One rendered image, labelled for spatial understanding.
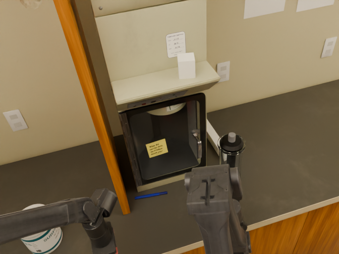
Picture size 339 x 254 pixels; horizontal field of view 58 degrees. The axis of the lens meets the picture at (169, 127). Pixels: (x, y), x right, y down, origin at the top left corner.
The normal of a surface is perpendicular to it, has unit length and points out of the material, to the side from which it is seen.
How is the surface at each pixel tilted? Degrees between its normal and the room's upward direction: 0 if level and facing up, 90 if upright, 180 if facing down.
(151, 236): 0
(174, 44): 90
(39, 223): 69
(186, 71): 90
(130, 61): 90
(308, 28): 90
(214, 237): 58
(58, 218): 63
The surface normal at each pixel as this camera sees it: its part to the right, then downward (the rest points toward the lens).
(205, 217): -0.24, 0.16
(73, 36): 0.28, 0.62
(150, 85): -0.08, -0.75
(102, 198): 0.85, -0.18
